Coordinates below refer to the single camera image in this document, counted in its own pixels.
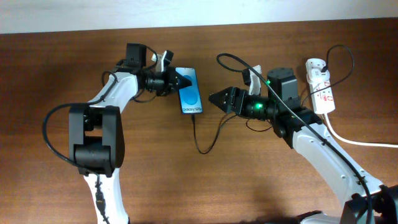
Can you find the blue screen smartphone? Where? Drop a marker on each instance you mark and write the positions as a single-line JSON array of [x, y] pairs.
[[190, 99]]

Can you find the white USB charger plug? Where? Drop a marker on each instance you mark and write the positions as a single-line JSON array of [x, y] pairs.
[[316, 76]]

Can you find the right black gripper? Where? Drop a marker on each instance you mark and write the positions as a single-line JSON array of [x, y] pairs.
[[233, 100]]

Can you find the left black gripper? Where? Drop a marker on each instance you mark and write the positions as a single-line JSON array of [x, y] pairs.
[[171, 84]]

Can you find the white power strip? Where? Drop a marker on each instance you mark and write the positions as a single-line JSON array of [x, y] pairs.
[[322, 97]]

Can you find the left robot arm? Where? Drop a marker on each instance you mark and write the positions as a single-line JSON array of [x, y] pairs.
[[96, 138]]

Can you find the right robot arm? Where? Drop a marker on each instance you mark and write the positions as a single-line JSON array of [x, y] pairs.
[[365, 199]]

